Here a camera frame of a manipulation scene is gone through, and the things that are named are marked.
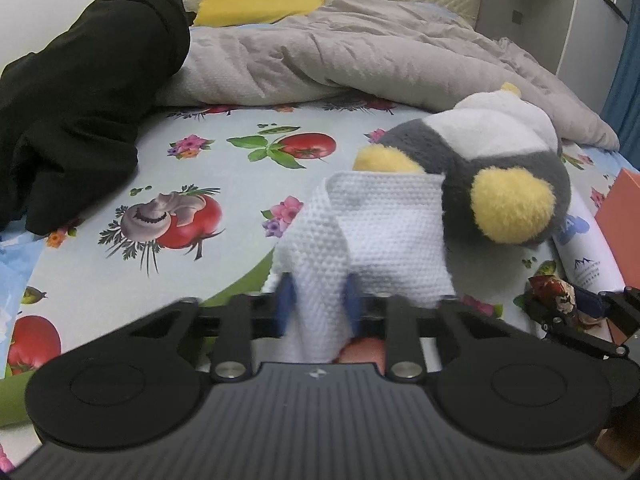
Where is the orange cardboard box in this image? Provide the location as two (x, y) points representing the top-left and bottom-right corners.
(595, 167), (640, 261)

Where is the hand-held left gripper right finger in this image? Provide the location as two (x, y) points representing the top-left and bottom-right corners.
(342, 275), (506, 381)

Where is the grey penguin plush toy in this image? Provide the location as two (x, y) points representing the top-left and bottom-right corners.
(352, 82), (572, 247)

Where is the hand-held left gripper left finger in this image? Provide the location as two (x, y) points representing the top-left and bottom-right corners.
(132, 272), (301, 381)

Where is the fruit print tablecloth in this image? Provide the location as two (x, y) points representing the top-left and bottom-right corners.
(0, 100), (626, 381)

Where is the white textured towel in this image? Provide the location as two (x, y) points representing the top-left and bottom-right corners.
(270, 170), (456, 363)

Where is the yellow pillow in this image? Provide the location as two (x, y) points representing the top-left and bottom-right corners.
(192, 0), (328, 27)

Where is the black garment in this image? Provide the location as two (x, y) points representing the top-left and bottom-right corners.
(0, 0), (192, 236)

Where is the blue bed sheet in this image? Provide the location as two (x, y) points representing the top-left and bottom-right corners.
(0, 142), (626, 311)

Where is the green cucumber toy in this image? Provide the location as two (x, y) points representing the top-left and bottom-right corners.
(0, 250), (281, 428)

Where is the grey wardrobe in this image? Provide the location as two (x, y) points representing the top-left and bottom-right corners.
(475, 0), (640, 91)

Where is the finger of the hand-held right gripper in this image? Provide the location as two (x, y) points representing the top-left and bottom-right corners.
(517, 295), (628, 361)
(575, 287), (640, 318)

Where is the grey quilt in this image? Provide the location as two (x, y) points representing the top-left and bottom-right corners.
(155, 0), (621, 151)

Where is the white spray can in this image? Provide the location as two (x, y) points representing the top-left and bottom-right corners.
(550, 190), (626, 301)

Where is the blue curtain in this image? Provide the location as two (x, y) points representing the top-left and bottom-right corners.
(600, 10), (640, 153)

